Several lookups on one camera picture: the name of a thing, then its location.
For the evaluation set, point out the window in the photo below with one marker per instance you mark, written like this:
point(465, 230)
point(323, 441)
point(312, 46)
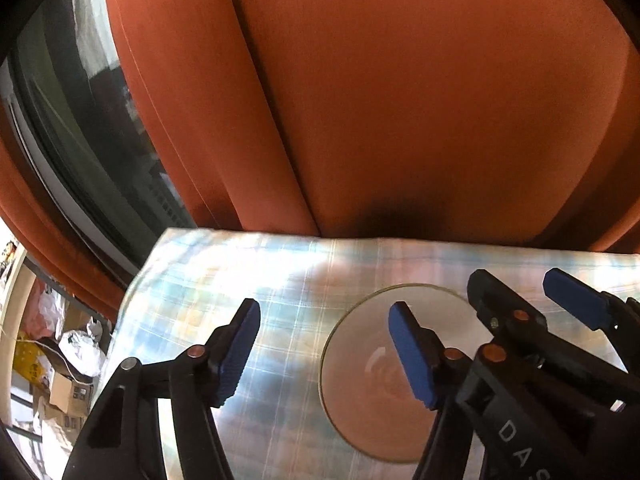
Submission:
point(100, 135)

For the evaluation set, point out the yellow bag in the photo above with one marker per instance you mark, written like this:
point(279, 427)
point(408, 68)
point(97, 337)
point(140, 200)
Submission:
point(32, 362)

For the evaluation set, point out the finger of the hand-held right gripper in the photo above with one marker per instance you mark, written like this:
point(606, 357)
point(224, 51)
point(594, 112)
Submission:
point(575, 300)
point(500, 300)

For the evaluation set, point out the cardboard box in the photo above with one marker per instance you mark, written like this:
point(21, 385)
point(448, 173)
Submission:
point(70, 395)

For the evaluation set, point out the white plastic bag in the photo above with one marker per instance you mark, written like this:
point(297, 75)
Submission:
point(80, 350)

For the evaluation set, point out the orange curtain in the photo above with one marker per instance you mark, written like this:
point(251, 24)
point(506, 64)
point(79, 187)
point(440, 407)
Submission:
point(400, 110)

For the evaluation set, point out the blue plaid tablecloth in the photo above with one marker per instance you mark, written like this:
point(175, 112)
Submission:
point(280, 280)

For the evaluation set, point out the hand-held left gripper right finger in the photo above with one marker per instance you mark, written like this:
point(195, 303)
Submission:
point(410, 355)

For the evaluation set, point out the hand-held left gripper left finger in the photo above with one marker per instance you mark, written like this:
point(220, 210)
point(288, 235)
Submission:
point(235, 355)

